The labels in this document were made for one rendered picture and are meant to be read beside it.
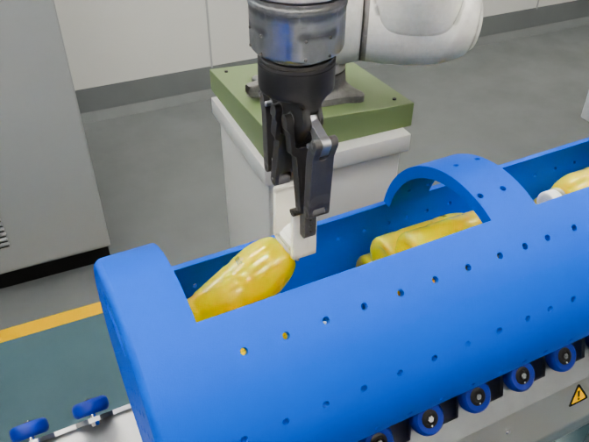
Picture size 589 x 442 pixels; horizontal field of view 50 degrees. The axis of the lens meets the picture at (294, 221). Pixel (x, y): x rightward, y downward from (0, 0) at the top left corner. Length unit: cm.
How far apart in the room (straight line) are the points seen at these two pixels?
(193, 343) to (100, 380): 160
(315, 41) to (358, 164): 74
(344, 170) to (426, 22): 32
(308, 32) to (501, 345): 40
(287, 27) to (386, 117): 75
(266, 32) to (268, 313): 25
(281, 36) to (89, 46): 295
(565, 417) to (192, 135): 260
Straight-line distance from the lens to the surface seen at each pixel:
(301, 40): 57
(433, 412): 85
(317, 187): 63
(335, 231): 89
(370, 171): 132
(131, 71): 358
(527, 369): 92
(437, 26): 121
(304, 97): 60
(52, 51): 211
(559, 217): 78
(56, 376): 223
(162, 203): 284
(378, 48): 123
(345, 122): 125
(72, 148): 226
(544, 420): 101
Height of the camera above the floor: 165
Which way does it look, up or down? 38 degrees down
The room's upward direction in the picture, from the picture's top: straight up
